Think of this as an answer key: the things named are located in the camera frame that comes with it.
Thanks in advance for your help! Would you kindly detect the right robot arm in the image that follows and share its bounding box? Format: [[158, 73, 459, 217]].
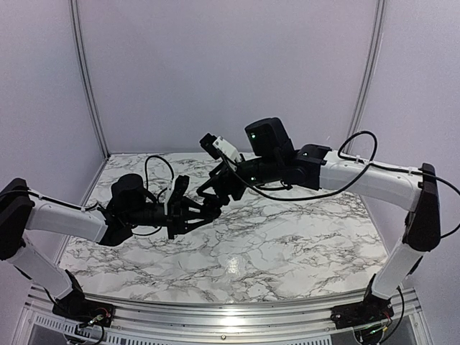
[[197, 117, 441, 322]]

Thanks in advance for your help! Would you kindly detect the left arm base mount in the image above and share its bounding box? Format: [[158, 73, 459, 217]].
[[52, 270, 115, 327]]

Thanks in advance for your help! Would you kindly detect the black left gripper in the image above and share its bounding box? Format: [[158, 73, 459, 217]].
[[125, 196, 213, 240]]

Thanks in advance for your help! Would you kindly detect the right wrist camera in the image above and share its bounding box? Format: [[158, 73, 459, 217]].
[[199, 133, 242, 171]]

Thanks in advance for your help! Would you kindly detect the left corner aluminium post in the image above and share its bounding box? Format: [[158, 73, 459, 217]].
[[68, 0, 111, 160]]

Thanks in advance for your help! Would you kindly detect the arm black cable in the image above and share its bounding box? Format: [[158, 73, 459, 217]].
[[84, 154, 175, 236], [222, 131, 378, 201]]

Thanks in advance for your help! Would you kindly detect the black round charging case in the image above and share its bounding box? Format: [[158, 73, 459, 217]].
[[203, 204, 222, 219]]

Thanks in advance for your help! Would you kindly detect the corner aluminium post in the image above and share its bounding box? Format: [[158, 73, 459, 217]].
[[344, 1, 387, 139], [68, 0, 111, 160]]

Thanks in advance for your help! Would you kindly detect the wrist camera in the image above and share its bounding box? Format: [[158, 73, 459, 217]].
[[164, 175, 190, 216], [199, 133, 242, 171]]

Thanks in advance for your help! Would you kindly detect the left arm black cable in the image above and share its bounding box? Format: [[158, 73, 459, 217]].
[[84, 154, 175, 236]]

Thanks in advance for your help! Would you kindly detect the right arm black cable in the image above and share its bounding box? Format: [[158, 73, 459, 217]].
[[222, 131, 378, 201]]

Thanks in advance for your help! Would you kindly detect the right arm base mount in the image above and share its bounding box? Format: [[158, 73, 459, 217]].
[[331, 275, 395, 329]]

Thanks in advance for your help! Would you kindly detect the aluminium front rail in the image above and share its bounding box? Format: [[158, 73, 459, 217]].
[[11, 285, 433, 344]]

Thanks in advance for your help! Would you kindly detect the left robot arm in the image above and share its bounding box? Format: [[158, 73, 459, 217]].
[[1, 173, 221, 320]]

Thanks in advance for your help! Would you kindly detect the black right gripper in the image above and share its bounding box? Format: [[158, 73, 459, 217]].
[[197, 154, 282, 205]]

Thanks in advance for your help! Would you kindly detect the right corner aluminium post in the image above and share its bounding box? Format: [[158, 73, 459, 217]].
[[344, 1, 387, 139]]

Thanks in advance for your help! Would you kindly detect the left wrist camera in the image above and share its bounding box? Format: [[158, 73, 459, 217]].
[[164, 175, 190, 216]]

